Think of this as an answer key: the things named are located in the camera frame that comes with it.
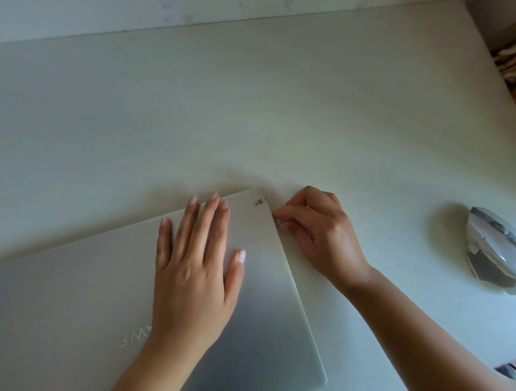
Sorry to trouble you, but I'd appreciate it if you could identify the person's right hand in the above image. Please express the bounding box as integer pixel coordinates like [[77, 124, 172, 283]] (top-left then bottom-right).
[[273, 186, 374, 292]]

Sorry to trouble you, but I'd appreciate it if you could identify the person's left hand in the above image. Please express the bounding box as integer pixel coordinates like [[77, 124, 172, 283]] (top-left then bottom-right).
[[154, 192, 247, 349]]

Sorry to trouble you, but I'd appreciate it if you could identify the silver laptop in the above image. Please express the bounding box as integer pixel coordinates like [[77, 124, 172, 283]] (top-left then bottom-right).
[[0, 187, 328, 391]]

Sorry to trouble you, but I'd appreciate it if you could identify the person's right forearm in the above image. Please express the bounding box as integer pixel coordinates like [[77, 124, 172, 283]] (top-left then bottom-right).
[[342, 265, 516, 391]]

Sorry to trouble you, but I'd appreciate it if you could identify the person's left forearm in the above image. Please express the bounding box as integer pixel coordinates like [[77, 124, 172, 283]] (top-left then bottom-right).
[[108, 336, 226, 391]]

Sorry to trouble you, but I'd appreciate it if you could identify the white grey computer mouse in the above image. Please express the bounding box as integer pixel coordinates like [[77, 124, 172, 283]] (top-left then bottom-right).
[[465, 206, 516, 289]]

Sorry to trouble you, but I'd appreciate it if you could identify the small dark object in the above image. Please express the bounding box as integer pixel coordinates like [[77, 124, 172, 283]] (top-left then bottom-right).
[[493, 361, 516, 382]]

